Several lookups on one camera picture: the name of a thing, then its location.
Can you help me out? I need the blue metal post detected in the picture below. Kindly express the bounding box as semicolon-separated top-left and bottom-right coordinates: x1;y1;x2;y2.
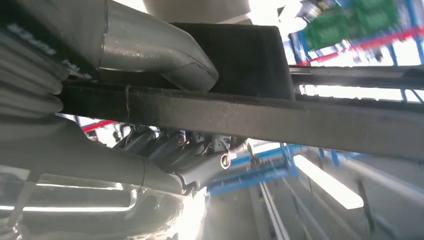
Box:
206;143;365;197

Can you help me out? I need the bright strip light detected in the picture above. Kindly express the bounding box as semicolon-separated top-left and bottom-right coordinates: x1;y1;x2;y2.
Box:
293;154;365;211

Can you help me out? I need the green panel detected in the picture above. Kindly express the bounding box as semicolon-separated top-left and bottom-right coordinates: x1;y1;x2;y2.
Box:
303;0;400;51

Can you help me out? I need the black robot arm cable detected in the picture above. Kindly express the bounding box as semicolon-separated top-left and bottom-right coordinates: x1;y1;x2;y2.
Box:
0;0;100;82

